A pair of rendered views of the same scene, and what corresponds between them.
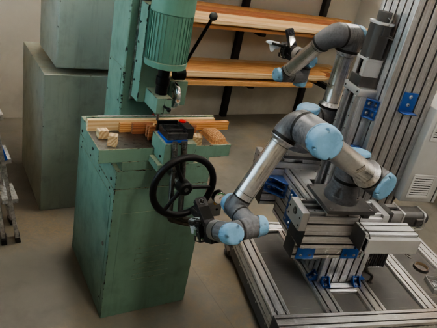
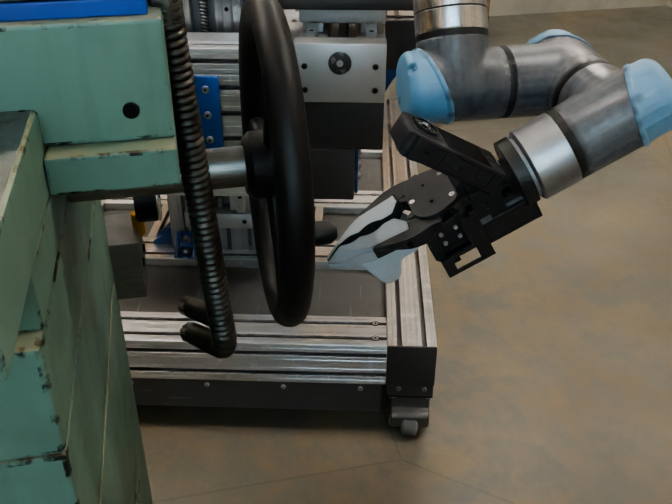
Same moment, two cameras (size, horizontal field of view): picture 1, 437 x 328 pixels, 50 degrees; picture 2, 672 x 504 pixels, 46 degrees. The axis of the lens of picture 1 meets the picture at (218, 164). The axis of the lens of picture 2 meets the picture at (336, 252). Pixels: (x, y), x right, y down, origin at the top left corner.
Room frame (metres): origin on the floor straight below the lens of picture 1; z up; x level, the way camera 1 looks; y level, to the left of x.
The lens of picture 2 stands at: (1.36, 0.69, 1.10)
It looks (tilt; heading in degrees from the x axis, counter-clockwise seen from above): 31 degrees down; 292
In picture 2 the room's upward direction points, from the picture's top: straight up
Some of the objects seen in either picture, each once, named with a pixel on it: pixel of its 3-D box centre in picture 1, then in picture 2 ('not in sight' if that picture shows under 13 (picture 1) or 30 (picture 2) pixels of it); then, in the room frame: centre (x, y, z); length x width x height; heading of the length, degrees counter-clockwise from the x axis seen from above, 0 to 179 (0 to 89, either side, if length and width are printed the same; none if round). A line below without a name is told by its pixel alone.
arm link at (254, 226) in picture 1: (249, 224); (552, 78); (1.45, -0.16, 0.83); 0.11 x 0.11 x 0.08; 33
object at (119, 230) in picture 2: (208, 202); (95, 257); (1.96, 0.01, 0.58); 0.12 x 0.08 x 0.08; 34
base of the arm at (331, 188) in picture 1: (344, 187); not in sight; (1.84, -0.55, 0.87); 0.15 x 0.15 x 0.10
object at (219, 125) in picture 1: (176, 125); not in sight; (1.99, 0.22, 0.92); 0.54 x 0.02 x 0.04; 124
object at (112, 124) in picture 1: (154, 123); not in sight; (1.95, 0.31, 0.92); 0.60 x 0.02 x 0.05; 124
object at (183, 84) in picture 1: (175, 90); not in sight; (2.17, 0.28, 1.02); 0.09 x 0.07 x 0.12; 124
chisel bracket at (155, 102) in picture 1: (158, 101); not in sight; (1.95, 0.31, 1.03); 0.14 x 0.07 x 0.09; 34
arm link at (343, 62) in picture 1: (337, 79); not in sight; (2.38, -0.49, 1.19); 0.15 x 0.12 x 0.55; 124
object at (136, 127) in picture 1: (158, 127); not in sight; (1.91, 0.29, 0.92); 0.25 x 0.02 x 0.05; 124
